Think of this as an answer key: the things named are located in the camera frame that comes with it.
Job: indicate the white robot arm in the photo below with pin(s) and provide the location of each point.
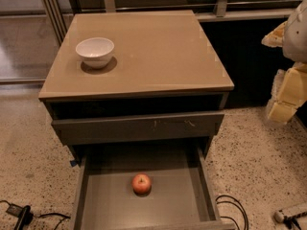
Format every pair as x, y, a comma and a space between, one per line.
295, 35

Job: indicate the blue tape piece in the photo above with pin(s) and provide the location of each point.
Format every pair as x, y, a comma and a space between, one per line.
73, 163

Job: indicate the white power strip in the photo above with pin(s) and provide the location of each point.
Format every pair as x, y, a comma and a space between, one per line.
293, 212

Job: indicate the black power adapter with cable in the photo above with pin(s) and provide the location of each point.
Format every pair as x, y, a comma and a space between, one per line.
25, 215

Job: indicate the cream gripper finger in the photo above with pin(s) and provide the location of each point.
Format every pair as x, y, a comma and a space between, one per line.
275, 37
289, 93

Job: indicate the white ceramic bowl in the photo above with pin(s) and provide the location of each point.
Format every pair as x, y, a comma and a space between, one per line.
95, 52

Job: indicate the closed grey top drawer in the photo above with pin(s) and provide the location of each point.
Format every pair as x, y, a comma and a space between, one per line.
87, 131

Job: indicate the red apple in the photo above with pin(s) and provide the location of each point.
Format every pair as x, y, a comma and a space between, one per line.
141, 184

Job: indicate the grey drawer cabinet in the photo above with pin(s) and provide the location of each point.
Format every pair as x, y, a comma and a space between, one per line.
163, 63

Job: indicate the open grey middle drawer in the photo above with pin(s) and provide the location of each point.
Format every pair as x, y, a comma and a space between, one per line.
180, 197

